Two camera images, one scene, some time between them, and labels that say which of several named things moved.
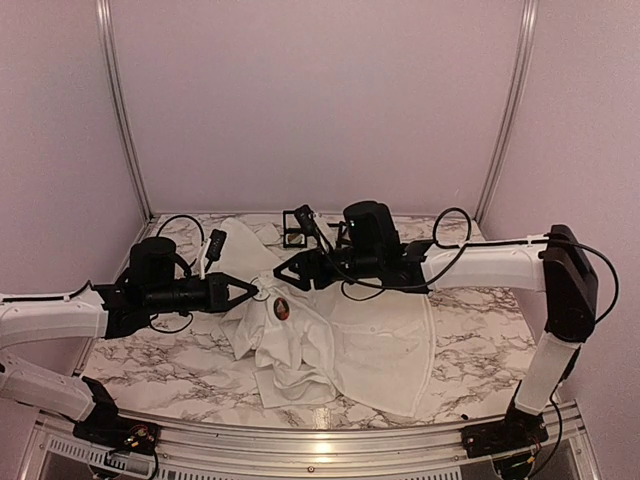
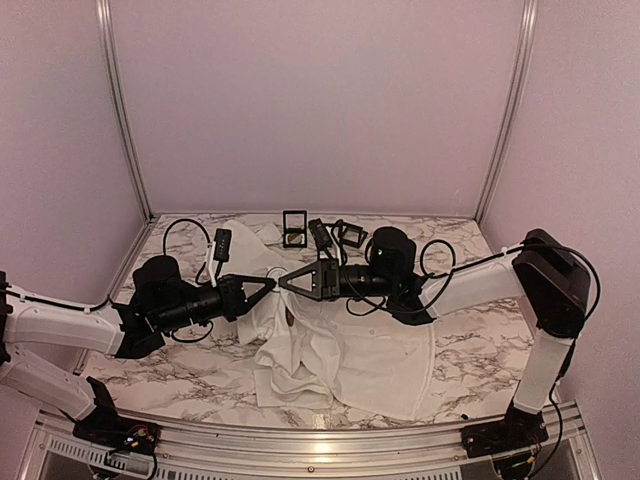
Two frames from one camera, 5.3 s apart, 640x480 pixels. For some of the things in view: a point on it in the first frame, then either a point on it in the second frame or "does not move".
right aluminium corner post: [526, 42] does not move
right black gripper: [304, 260] -> [323, 274]
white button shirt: [313, 347] does not move
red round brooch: [281, 308] -> [289, 316]
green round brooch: [295, 238] does not move
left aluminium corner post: [106, 35] does not move
